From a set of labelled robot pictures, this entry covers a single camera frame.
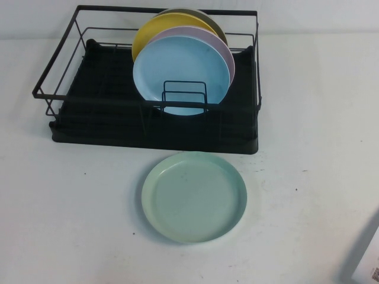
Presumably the mint green plate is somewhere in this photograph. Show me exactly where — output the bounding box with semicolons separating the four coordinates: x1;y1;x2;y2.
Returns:
141;151;248;245

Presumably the olive grey plate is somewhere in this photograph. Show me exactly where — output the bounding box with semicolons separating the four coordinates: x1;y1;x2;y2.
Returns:
155;7;229;45

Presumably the white labelled box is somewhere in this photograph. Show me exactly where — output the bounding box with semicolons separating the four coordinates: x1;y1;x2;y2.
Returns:
339;212;379;284

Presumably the black wire dish rack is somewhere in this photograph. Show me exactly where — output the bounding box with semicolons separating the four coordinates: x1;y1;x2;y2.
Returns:
29;5;264;119

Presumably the light blue plate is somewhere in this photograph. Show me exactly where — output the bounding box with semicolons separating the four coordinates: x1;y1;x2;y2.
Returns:
132;37;232;117

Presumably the yellow plate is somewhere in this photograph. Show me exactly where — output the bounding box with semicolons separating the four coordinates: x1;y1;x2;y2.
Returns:
131;13;220;63

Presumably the lilac pink plate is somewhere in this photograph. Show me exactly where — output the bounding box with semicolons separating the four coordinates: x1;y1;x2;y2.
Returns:
153;25;236;86

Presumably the black plastic drip tray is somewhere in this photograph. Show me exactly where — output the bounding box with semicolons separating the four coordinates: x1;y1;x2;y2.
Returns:
49;38;260;155

